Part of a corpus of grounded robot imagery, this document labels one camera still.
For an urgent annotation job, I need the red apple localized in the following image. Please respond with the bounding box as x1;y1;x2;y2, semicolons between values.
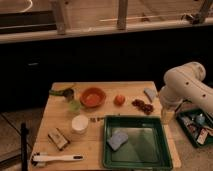
114;94;125;106

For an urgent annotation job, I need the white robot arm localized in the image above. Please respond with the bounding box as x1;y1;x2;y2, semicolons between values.
158;62;213;124

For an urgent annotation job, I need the white paper cup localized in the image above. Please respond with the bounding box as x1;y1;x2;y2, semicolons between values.
71;115;89;134

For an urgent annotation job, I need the light green cup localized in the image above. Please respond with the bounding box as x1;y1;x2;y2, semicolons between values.
69;100;82;114

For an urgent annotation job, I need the small metal cup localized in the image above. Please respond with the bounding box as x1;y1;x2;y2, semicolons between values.
63;89;74;101

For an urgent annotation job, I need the grey cloth piece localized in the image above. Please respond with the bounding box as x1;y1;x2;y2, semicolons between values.
144;88;157;102

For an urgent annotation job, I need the green bin with items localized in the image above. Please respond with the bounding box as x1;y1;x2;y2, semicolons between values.
176;109;213;148

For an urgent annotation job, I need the green plastic tray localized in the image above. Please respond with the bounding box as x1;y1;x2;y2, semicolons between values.
102;115;173;171

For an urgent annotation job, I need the blue sponge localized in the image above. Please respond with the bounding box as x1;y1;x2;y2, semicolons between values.
107;131;128;151

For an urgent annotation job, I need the orange plastic bowl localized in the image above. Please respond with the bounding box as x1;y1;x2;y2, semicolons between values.
80;87;106;108

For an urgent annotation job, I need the brown chocolate box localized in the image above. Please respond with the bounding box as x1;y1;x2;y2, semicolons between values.
48;128;70;151

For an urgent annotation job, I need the white dish brush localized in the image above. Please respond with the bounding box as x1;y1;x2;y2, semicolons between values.
31;153;84;165

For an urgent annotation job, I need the black pole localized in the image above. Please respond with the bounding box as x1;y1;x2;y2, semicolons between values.
21;123;28;171

